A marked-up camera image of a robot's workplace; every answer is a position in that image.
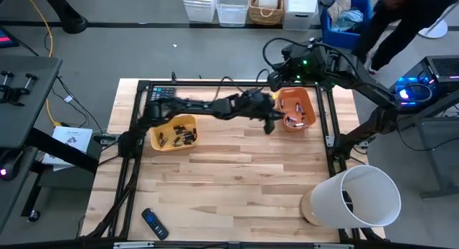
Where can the clear storage box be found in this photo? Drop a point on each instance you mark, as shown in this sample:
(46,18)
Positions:
(232,10)

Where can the black stand foot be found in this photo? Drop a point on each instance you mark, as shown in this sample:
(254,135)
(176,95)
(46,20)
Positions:
(70,21)

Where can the gray side table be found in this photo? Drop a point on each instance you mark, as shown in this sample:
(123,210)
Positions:
(25,116)

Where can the wicker basket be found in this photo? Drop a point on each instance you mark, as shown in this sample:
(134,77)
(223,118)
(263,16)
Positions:
(254,12)

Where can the light blue cloth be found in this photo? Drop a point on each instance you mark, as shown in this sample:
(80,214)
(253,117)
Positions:
(348,21)

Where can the white lidded box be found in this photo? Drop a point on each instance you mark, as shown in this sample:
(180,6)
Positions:
(300,12)

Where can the black copper battery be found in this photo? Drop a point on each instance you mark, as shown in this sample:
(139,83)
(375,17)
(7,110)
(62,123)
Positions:
(194,133)
(188,137)
(189,142)
(160,137)
(176,141)
(181,132)
(164,143)
(178,127)

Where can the black arched bracket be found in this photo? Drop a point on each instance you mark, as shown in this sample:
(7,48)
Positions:
(174,77)

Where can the black knobbed clamp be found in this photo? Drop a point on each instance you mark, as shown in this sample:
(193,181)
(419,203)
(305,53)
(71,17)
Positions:
(14,93)

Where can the black calculator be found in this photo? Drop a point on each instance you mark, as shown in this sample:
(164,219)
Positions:
(163,93)

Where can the tablet with red display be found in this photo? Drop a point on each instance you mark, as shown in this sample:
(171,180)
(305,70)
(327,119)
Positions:
(7,39)

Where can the gray metal stand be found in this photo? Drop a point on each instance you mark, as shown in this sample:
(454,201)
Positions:
(430,152)

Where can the yellow plastic bin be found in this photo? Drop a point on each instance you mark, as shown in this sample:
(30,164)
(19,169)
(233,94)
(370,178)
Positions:
(168,127)

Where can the black remote control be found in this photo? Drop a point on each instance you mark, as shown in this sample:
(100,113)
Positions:
(155,224)

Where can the white paper booklet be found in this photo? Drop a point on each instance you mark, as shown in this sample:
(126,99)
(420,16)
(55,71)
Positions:
(71,139)

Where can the beige cloth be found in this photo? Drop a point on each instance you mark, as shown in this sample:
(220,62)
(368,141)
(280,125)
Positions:
(339,6)

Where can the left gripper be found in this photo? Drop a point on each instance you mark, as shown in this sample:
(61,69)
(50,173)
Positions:
(251,103)

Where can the orange plastic bin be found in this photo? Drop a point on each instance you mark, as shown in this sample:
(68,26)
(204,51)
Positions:
(308,98)

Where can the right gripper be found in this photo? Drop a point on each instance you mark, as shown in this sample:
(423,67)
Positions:
(293,75)

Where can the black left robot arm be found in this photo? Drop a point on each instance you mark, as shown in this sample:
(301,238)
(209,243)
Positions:
(193,106)

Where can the white storage box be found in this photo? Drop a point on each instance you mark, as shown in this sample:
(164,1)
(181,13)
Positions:
(199,6)

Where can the person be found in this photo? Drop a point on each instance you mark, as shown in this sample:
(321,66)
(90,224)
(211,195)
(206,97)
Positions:
(405,33)

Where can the black monitor stand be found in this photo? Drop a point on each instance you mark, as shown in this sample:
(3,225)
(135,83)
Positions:
(64,152)

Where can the black computer case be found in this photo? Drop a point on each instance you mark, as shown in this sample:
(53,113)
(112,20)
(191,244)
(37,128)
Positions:
(441,69)

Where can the blue storage bin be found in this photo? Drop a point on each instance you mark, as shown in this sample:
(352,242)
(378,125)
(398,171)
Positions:
(344,39)

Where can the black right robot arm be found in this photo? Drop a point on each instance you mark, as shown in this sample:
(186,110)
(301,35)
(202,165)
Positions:
(358,78)

